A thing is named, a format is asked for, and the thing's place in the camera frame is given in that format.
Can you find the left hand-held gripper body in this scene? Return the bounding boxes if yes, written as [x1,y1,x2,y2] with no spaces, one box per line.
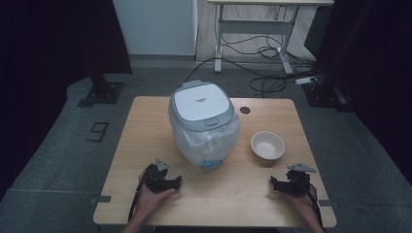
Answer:
[142,158,172,194]

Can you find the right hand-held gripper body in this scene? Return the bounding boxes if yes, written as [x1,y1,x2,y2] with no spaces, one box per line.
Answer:
[285,162,318,198]

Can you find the person's left hand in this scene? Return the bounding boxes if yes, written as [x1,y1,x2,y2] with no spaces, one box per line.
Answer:
[134,170,177,225]

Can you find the person's right hand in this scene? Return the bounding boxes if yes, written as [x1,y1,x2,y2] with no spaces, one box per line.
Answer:
[282,190,322,226]

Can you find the beige paper bowl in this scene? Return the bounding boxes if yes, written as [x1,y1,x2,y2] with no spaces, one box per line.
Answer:
[250,130,287,161]

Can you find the clear plastic trash bag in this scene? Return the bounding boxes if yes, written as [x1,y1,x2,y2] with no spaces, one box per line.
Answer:
[168,111,242,168]

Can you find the white power strip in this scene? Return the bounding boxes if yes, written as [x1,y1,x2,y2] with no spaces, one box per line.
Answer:
[294,76,319,86]

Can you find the black curtain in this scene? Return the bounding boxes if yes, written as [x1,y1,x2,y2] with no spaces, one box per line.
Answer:
[0,0,133,200]
[303,0,412,185]

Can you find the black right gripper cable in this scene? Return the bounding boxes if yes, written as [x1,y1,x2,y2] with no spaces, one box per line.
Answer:
[305,183,326,229]

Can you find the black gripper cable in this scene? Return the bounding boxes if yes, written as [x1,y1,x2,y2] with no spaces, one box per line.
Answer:
[305,183,326,229]
[127,165,154,222]

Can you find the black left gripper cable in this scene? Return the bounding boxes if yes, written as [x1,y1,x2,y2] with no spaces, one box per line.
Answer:
[127,165,154,222]

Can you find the black stand base plate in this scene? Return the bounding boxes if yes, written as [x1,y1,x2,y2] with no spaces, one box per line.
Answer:
[76,76,125,109]
[302,81,354,114]

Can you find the black floor cable bundle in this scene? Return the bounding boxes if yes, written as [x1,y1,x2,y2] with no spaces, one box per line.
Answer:
[248,35,320,99]

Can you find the long black floor cable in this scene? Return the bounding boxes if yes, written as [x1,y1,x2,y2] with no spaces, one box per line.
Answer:
[184,57,260,83]

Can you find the white desk frame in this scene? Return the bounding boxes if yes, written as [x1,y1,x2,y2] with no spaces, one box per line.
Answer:
[207,0,335,76]

